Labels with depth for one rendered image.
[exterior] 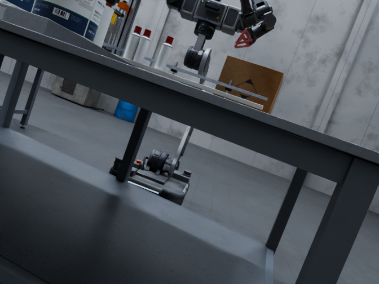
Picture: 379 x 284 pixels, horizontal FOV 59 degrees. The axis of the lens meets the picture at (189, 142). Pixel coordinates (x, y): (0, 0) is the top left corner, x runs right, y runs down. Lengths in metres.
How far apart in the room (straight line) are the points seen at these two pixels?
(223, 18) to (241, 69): 0.67
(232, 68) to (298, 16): 7.81
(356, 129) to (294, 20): 3.23
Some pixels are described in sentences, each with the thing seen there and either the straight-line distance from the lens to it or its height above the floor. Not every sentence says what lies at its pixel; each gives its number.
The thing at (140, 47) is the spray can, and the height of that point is 0.99.
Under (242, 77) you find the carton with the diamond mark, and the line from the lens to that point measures 1.74.
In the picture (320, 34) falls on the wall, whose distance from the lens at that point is 9.53.
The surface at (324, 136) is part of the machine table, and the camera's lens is 0.69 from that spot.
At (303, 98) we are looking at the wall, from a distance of 9.18.
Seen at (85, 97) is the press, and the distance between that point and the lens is 8.32.
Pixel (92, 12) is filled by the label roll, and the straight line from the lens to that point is 1.17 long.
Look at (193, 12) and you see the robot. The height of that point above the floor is 1.40.
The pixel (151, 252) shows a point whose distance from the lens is 1.35.
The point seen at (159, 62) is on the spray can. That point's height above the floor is 0.95.
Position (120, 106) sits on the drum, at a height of 0.30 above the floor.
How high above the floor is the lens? 0.78
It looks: 5 degrees down
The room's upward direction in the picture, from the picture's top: 20 degrees clockwise
